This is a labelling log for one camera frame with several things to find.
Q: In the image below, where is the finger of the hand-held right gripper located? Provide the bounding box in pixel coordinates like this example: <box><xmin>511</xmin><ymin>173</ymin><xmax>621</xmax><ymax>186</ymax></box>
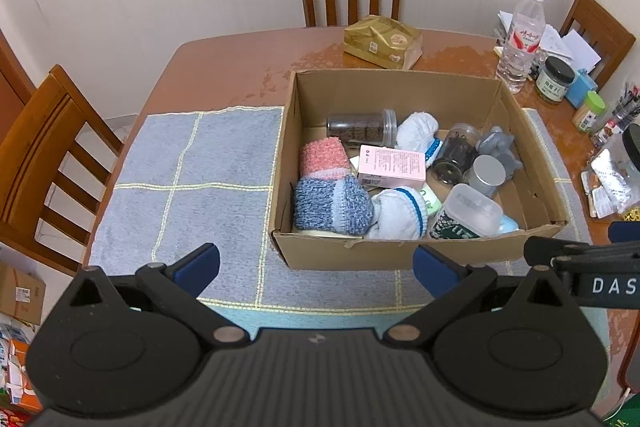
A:
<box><xmin>607</xmin><ymin>221</ymin><xmax>640</xmax><ymax>249</ymax></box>
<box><xmin>523</xmin><ymin>236</ymin><xmax>640</xmax><ymax>269</ymax></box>

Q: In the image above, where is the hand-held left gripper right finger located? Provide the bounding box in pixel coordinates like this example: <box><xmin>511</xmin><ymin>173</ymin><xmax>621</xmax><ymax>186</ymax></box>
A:
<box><xmin>382</xmin><ymin>244</ymin><xmax>567</xmax><ymax>351</ymax></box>

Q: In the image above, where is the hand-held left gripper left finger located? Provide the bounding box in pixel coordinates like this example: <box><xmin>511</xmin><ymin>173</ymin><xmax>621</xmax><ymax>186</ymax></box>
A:
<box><xmin>69</xmin><ymin>243</ymin><xmax>250</xmax><ymax>351</ymax></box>

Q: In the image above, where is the brown cardboard box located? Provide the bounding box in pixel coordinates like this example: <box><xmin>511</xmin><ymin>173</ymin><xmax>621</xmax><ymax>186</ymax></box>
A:
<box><xmin>269</xmin><ymin>69</ymin><xmax>569</xmax><ymax>271</ymax></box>

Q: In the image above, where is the white bottle with green label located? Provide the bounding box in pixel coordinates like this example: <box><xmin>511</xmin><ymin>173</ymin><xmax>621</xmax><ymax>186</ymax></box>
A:
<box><xmin>429</xmin><ymin>183</ymin><xmax>504</xmax><ymax>241</ymax></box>

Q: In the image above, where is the white sock bundle blue band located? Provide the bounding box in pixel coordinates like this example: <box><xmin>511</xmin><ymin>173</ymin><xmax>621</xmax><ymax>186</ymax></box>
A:
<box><xmin>364</xmin><ymin>187</ymin><xmax>429</xmax><ymax>241</ymax></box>

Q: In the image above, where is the white green labelled container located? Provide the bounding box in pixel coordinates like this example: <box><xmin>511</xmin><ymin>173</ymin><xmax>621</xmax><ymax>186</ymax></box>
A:
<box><xmin>419</xmin><ymin>184</ymin><xmax>445</xmax><ymax>219</ymax></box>

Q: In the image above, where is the glass bottle with silver cap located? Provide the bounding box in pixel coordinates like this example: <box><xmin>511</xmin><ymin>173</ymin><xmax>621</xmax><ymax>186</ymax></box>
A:
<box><xmin>464</xmin><ymin>155</ymin><xmax>509</xmax><ymax>198</ymax></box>

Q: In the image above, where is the pink carton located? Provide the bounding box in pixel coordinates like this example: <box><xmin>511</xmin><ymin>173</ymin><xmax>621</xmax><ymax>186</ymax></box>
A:
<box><xmin>357</xmin><ymin>145</ymin><xmax>427</xmax><ymax>190</ymax></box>

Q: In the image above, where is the grey rubber animal toy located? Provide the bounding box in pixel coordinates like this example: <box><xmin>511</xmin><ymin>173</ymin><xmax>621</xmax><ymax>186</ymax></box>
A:
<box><xmin>474</xmin><ymin>125</ymin><xmax>524</xmax><ymax>180</ymax></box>

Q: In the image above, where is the clear jar of dark clips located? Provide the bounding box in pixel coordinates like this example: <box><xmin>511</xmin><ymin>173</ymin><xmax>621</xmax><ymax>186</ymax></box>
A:
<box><xmin>430</xmin><ymin>122</ymin><xmax>482</xmax><ymax>186</ymax></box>

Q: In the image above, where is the blue knit sock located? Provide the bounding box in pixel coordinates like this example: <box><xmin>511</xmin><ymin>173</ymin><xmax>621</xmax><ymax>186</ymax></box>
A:
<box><xmin>292</xmin><ymin>175</ymin><xmax>375</xmax><ymax>236</ymax></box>

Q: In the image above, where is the white grey sock bundle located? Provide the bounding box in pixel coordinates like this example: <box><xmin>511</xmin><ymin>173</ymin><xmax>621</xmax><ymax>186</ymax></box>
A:
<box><xmin>395</xmin><ymin>112</ymin><xmax>442</xmax><ymax>154</ymax></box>

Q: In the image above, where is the pink knit sock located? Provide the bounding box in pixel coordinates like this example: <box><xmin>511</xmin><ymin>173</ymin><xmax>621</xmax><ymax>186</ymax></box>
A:
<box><xmin>298</xmin><ymin>139</ymin><xmax>350</xmax><ymax>180</ymax></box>

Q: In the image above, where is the clear jar of brown rounds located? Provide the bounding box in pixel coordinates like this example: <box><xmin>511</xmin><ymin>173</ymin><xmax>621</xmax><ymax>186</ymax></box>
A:
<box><xmin>325</xmin><ymin>109</ymin><xmax>398</xmax><ymax>148</ymax></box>

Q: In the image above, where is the large clear jar black lid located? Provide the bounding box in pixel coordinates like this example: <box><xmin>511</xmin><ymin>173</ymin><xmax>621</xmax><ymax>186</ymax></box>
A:
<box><xmin>581</xmin><ymin>123</ymin><xmax>640</xmax><ymax>219</ymax></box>

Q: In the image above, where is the blue grey checked towel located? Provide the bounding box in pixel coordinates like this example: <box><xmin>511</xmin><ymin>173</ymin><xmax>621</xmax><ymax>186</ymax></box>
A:
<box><xmin>82</xmin><ymin>106</ymin><xmax>613</xmax><ymax>350</ymax></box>

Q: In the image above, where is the cup of pens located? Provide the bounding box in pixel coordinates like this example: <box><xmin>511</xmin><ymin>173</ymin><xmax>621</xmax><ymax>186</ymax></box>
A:
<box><xmin>589</xmin><ymin>83</ymin><xmax>640</xmax><ymax>148</ymax></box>

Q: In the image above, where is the green bag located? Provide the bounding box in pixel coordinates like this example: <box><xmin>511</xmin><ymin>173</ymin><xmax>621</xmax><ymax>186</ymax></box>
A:
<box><xmin>607</xmin><ymin>386</ymin><xmax>640</xmax><ymax>424</ymax></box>

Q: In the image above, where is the small bottle with green lid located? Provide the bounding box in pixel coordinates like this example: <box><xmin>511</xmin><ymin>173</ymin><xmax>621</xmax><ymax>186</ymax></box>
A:
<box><xmin>572</xmin><ymin>91</ymin><xmax>606</xmax><ymax>132</ymax></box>

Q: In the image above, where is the small blue box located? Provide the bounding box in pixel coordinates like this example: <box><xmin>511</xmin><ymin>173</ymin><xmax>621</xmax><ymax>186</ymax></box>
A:
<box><xmin>565</xmin><ymin>69</ymin><xmax>599</xmax><ymax>106</ymax></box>

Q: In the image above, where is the small jar with black lid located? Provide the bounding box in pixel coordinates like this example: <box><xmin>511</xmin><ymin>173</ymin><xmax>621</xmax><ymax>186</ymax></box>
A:
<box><xmin>534</xmin><ymin>56</ymin><xmax>576</xmax><ymax>104</ymax></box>

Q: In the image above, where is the cardboard box on floor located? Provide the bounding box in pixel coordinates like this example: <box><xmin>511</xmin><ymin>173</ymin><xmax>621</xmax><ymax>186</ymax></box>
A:
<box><xmin>0</xmin><ymin>261</ymin><xmax>47</xmax><ymax>326</ymax></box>

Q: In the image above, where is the pile of white papers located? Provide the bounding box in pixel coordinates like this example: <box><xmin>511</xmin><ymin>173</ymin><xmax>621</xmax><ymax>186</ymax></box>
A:
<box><xmin>495</xmin><ymin>9</ymin><xmax>602</xmax><ymax>70</ymax></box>

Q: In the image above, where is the orange white bag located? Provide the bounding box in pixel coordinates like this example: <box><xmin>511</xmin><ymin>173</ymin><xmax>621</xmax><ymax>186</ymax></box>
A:
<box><xmin>0</xmin><ymin>323</ymin><xmax>44</xmax><ymax>414</ymax></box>

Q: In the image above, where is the clear water bottle red label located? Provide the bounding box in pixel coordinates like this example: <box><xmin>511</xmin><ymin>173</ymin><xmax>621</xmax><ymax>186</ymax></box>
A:
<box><xmin>496</xmin><ymin>0</ymin><xmax>547</xmax><ymax>94</ymax></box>

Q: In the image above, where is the tan gold snack packet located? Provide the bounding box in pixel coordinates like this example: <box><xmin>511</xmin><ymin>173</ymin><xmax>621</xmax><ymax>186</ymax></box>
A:
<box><xmin>343</xmin><ymin>14</ymin><xmax>424</xmax><ymax>70</ymax></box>

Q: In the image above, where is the wooden door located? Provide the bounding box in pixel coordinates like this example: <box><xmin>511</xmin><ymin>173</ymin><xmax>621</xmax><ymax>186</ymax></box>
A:
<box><xmin>0</xmin><ymin>29</ymin><xmax>38</xmax><ymax>128</ymax></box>

